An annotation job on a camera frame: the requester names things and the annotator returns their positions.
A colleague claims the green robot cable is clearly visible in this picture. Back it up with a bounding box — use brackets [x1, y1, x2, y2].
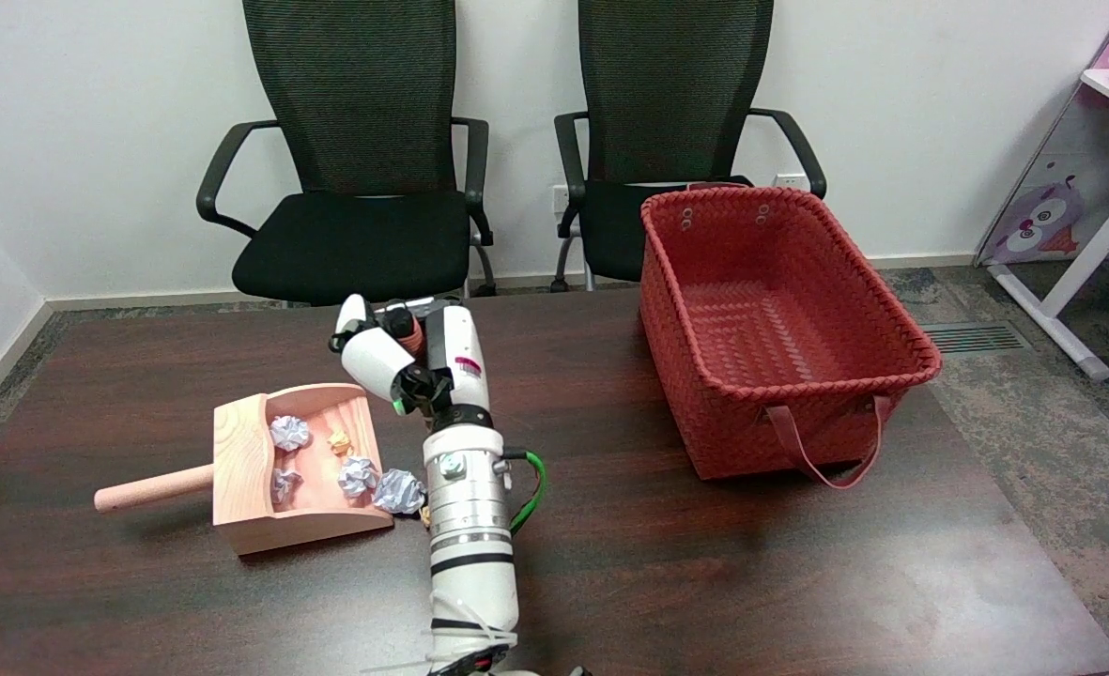
[507, 451, 547, 538]

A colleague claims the white metal desk frame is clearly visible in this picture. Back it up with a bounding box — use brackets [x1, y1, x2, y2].
[986, 68, 1109, 381]

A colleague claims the black mesh office chair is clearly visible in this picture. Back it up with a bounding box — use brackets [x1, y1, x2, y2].
[552, 0, 828, 292]
[196, 0, 499, 307]

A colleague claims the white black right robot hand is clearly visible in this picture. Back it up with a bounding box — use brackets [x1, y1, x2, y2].
[329, 294, 494, 431]

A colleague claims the red woven plastic basket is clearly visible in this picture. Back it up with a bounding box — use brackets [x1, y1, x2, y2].
[639, 185, 943, 490]

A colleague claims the brown straw hand broom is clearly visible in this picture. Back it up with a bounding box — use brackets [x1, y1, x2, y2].
[387, 308, 421, 356]

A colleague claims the metal floor vent grille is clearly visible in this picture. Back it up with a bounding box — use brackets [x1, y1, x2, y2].
[920, 321, 1032, 356]

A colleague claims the wooden dustpan with round handle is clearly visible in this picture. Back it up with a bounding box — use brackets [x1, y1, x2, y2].
[94, 383, 395, 557]

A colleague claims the pink owl print panel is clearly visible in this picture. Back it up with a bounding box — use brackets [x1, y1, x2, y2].
[975, 0, 1109, 268]

